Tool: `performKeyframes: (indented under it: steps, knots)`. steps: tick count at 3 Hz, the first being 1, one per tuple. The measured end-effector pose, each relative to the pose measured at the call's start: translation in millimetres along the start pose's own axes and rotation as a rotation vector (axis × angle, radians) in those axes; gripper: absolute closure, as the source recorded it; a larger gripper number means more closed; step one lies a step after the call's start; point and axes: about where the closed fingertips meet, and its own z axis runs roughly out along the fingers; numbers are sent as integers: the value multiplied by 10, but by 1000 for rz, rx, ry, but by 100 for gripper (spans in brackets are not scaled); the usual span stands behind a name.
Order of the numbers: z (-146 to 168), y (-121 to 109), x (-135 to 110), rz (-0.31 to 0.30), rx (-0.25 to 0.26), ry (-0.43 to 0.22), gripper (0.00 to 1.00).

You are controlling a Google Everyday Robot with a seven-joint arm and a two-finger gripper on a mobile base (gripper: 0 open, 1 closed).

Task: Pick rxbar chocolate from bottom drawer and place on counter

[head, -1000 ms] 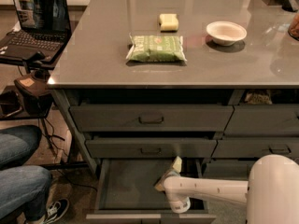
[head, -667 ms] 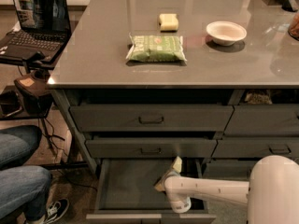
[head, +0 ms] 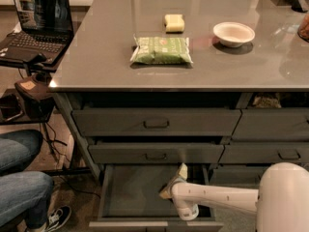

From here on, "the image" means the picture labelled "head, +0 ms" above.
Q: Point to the black laptop stand tray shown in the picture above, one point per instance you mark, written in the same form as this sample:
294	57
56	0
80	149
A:
35	65

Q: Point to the middle right grey drawer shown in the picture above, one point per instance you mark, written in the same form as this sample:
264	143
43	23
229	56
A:
247	153

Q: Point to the grey drawer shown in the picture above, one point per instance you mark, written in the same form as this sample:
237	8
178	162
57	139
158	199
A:
274	124
237	176
155	121
247	153
155	152

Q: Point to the top right grey drawer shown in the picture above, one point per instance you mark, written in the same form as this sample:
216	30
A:
274	124

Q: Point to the white paper bowl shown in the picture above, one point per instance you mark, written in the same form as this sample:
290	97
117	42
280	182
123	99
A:
233	34

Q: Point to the green snack bag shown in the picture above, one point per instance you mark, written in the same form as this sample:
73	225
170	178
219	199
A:
161	51

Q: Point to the top left grey drawer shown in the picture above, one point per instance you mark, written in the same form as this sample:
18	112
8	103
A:
155	121

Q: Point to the yellow sponge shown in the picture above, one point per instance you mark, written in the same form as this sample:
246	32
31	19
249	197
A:
174	23

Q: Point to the snack bag in right drawer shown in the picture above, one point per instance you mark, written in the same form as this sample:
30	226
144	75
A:
266	100

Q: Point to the bottom right grey drawer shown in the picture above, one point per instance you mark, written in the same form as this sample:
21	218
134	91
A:
237	176

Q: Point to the person lower leg in jeans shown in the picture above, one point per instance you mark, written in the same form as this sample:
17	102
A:
25	193

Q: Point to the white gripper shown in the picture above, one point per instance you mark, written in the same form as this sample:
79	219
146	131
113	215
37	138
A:
179	189

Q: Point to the person upper leg in jeans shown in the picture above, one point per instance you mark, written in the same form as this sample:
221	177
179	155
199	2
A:
18	149

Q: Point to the person leg in jeans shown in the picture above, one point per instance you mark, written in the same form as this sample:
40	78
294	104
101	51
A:
25	193
18	149

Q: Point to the black open laptop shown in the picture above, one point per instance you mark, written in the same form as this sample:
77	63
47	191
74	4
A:
46	32

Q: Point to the middle left grey drawer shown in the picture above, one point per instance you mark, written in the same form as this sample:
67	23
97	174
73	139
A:
155	152

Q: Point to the black white sneaker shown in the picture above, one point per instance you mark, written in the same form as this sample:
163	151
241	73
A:
58	218

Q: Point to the brown object on counter right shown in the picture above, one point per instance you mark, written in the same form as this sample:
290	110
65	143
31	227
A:
303	29

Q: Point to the black device with sticky note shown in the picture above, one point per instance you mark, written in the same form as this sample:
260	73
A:
34	90

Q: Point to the open bottom left drawer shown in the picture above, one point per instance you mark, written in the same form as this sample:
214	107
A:
130	202

